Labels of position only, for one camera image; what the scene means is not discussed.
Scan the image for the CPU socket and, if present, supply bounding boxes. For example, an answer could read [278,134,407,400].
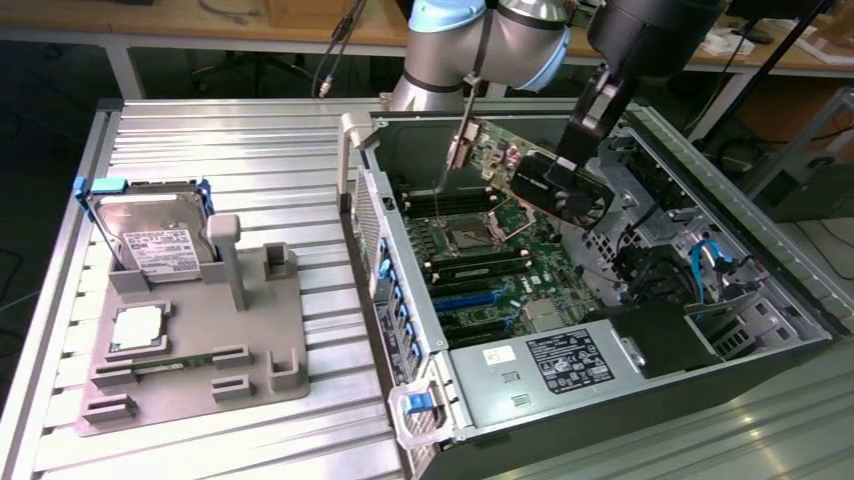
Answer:
[443,214,499,254]

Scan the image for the blue case latch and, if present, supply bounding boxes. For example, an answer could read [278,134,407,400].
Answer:
[397,393,436,417]

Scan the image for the dark grey floor box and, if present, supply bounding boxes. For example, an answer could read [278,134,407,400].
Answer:
[759,155,854,224]

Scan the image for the black tripod pole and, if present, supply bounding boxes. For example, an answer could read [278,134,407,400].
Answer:
[689,0,839,146]

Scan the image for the blue expansion slot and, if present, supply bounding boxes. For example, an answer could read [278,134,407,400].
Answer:
[432,287,509,312]

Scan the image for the black monitor stand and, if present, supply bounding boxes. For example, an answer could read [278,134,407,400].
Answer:
[725,0,776,45]

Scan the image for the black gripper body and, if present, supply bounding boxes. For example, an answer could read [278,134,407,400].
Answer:
[584,0,725,79]

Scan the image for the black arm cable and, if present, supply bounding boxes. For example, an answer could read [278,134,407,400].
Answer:
[461,0,500,121]

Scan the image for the black chair base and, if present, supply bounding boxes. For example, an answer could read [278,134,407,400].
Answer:
[190,49,329,97]

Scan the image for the silver chipset heat sink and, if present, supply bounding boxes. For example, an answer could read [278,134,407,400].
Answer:
[523,299,569,332]

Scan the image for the aluminium profile frame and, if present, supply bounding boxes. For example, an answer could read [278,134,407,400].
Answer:
[743,87,854,201]

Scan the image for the wooden desk white frame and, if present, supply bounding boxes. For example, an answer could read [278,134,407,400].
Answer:
[565,9,854,146]
[0,0,412,99]

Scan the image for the silver hard disk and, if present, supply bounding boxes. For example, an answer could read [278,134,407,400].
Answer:
[92,187,214,281]

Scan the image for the black fan graphics card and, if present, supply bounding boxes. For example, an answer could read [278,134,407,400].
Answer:
[432,115,619,232]

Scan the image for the silver disk bay cage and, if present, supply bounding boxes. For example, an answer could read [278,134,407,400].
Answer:
[563,149,668,251]

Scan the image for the grey power supply unit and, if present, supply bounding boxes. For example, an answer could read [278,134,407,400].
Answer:
[447,319,649,434]

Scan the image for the hard disk drive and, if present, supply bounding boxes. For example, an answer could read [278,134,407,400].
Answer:
[70,174,216,274]

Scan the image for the RAM stick white label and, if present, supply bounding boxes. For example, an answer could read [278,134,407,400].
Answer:
[429,257,528,284]

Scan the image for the silver socket cover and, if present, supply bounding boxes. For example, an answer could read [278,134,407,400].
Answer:
[483,197,539,236]

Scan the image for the grey parts rack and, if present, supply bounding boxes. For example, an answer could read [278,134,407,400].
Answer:
[76,213,314,439]

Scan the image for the blue SATA wire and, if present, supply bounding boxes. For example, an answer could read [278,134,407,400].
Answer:
[689,238,740,307]

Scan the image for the silver CPU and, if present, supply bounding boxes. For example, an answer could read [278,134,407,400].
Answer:
[109,307,168,351]

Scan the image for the green RAM stick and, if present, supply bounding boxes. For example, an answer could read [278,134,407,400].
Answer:
[132,353,216,374]

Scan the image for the black wire bundle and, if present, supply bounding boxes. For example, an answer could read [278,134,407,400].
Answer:
[609,244,692,307]

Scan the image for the black plastic shroud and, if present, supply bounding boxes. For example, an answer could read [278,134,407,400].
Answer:
[585,299,725,381]

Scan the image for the open black PC case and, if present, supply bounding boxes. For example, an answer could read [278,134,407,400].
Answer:
[337,107,846,480]

